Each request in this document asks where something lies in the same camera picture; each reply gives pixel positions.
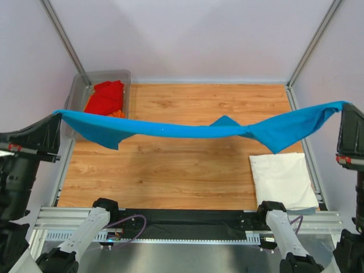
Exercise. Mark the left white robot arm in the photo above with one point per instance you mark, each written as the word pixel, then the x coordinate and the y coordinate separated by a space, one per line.
pixel 20 255

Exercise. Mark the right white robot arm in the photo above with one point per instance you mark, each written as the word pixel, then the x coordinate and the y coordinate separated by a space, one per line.
pixel 318 253

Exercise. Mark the folded white t shirt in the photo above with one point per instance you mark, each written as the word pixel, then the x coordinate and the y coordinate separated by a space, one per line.
pixel 283 178

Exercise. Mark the clear plastic bin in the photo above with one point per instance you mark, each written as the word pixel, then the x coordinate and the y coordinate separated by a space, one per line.
pixel 82 88

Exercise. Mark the folded light blue t shirt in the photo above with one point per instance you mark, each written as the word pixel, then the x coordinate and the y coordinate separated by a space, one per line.
pixel 306 211

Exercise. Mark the red t shirt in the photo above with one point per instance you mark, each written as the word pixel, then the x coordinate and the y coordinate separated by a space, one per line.
pixel 106 98

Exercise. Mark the orange t shirt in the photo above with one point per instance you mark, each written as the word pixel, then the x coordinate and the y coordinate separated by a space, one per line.
pixel 117 114

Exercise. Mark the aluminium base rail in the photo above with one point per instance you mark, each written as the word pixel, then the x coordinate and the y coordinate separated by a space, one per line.
pixel 59 218

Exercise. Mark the right aluminium frame post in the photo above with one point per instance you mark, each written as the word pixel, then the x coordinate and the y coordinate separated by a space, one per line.
pixel 322 28

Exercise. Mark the aluminium frame post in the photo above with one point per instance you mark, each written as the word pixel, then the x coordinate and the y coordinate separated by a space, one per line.
pixel 322 28
pixel 66 42

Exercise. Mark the left aluminium frame post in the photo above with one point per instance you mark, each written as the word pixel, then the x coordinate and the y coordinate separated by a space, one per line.
pixel 66 42

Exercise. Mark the slotted grey cable duct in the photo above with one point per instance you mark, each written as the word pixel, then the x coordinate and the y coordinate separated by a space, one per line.
pixel 199 240

